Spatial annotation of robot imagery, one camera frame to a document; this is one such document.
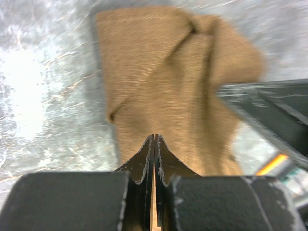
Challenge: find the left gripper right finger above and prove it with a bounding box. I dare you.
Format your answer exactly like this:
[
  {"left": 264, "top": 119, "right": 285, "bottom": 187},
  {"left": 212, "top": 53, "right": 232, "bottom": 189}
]
[{"left": 154, "top": 134, "right": 306, "bottom": 231}]

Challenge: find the brown cloth napkin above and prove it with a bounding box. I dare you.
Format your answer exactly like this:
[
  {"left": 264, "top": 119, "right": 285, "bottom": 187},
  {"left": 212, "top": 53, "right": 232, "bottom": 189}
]
[{"left": 95, "top": 6, "right": 268, "bottom": 231}]

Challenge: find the orange plastic fork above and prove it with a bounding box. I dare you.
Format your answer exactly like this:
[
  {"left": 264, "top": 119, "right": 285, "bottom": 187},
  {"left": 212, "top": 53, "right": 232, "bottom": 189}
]
[{"left": 256, "top": 153, "right": 288, "bottom": 176}]

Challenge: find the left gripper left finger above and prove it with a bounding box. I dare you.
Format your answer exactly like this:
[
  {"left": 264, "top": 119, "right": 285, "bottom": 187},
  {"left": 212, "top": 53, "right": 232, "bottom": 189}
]
[{"left": 0, "top": 135, "right": 154, "bottom": 231}]

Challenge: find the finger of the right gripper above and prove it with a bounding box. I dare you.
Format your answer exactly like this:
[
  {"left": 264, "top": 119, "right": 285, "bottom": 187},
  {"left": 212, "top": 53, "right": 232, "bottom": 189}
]
[{"left": 217, "top": 79, "right": 308, "bottom": 166}]

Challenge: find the spoon with green handle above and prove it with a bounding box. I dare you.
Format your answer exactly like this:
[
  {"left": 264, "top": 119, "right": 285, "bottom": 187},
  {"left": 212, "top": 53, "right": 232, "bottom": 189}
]
[{"left": 281, "top": 167, "right": 308, "bottom": 207}]

